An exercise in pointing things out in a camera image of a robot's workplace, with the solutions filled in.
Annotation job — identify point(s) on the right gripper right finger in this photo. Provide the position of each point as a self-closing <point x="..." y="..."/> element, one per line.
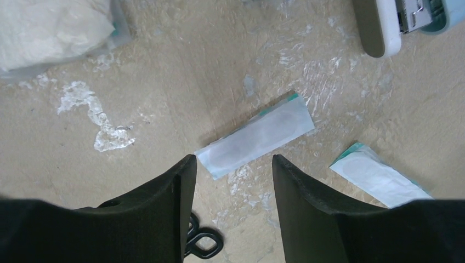
<point x="321" y="224"/>

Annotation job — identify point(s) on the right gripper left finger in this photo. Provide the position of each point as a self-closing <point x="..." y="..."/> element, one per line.
<point x="147" y="224"/>

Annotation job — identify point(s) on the white bandage strip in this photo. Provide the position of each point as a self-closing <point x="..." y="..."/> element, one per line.
<point x="361" y="166"/>
<point x="265" y="132"/>

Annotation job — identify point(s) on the white gauze bag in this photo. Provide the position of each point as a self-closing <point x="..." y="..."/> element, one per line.
<point x="36" y="35"/>

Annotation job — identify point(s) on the black handled scissors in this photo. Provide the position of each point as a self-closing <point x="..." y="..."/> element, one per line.
<point x="202" y="242"/>

